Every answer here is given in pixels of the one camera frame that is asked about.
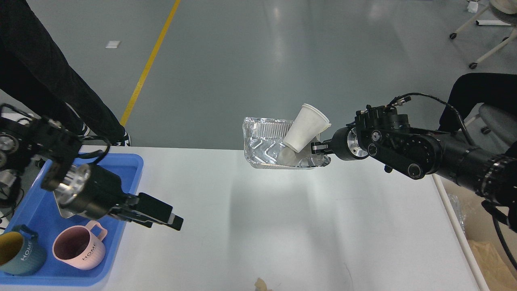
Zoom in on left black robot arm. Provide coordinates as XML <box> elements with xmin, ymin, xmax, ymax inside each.
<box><xmin>1</xmin><ymin>103</ymin><xmax>183</xmax><ymax>231</ymax></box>

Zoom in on brown paper in bin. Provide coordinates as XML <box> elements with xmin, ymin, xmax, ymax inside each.
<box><xmin>467</xmin><ymin>240</ymin><xmax>517</xmax><ymax>291</ymax></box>

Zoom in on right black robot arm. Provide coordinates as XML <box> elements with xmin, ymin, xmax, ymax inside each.
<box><xmin>310</xmin><ymin>93</ymin><xmax>517</xmax><ymax>266</ymax></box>

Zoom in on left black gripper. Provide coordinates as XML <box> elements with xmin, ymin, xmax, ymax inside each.
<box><xmin>55</xmin><ymin>164</ymin><xmax>183</xmax><ymax>231</ymax></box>

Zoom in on teal ribbed mug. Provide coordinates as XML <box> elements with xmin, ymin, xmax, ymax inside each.
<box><xmin>0</xmin><ymin>224</ymin><xmax>47</xmax><ymax>276</ymax></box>

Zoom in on pink ribbed mug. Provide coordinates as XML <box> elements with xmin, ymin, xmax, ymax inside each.
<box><xmin>51</xmin><ymin>220</ymin><xmax>108</xmax><ymax>270</ymax></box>

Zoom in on white rolling chair base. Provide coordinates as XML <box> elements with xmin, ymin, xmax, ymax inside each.
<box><xmin>449</xmin><ymin>0</ymin><xmax>517</xmax><ymax>70</ymax></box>

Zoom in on blue plastic tray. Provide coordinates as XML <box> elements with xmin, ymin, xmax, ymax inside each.
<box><xmin>0</xmin><ymin>162</ymin><xmax>126</xmax><ymax>291</ymax></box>

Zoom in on white paper scrap on floor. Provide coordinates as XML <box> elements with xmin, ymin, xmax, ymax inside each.
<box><xmin>105</xmin><ymin>40</ymin><xmax>121</xmax><ymax>49</ymax></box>

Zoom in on aluminium foil tray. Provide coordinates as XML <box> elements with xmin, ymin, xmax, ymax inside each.
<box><xmin>242</xmin><ymin>117</ymin><xmax>331</xmax><ymax>170</ymax></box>

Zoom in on stainless steel rectangular container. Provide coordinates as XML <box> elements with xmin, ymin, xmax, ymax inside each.
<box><xmin>53</xmin><ymin>190</ymin><xmax>86</xmax><ymax>219</ymax></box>

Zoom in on white plastic bin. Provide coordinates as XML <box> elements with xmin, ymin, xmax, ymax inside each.
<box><xmin>432</xmin><ymin>174</ymin><xmax>516</xmax><ymax>291</ymax></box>

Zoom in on black cables at left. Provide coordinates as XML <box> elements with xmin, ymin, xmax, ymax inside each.
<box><xmin>0</xmin><ymin>180</ymin><xmax>25</xmax><ymax>221</ymax></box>

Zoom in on standing person black trousers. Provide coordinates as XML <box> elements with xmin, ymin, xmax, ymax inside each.
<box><xmin>0</xmin><ymin>0</ymin><xmax>131</xmax><ymax>147</ymax></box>

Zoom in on white paper cup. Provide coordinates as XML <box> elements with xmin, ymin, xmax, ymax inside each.
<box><xmin>282</xmin><ymin>103</ymin><xmax>331</xmax><ymax>153</ymax></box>

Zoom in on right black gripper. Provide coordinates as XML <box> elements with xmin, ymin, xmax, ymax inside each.
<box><xmin>311</xmin><ymin>127</ymin><xmax>369</xmax><ymax>161</ymax></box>

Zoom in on seated person black trousers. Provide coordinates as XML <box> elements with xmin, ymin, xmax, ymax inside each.
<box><xmin>448</xmin><ymin>72</ymin><xmax>517</xmax><ymax>118</ymax></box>

